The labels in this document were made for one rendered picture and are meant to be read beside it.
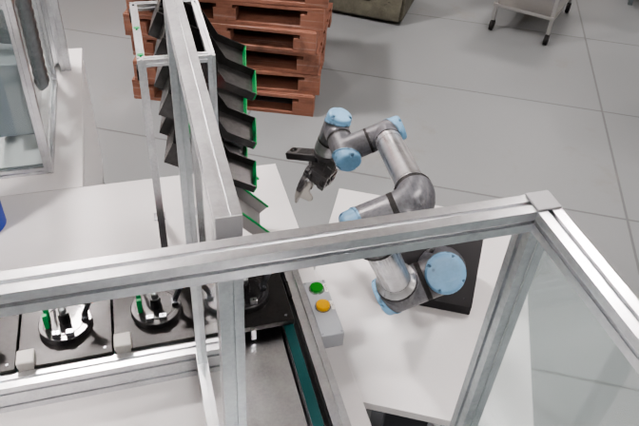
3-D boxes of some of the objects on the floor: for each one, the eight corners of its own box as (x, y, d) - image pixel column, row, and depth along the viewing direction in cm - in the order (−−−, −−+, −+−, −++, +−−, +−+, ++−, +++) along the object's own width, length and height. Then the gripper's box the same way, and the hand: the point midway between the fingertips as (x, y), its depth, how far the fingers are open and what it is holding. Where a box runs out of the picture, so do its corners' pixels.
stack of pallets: (330, 55, 518) (338, -64, 460) (319, 117, 449) (329, -13, 391) (166, 40, 522) (155, -80, 464) (131, 99, 453) (113, -33, 395)
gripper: (326, 171, 198) (307, 218, 212) (350, 149, 209) (330, 195, 222) (303, 155, 200) (285, 203, 214) (328, 135, 210) (309, 181, 224)
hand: (302, 192), depth 218 cm, fingers open, 8 cm apart
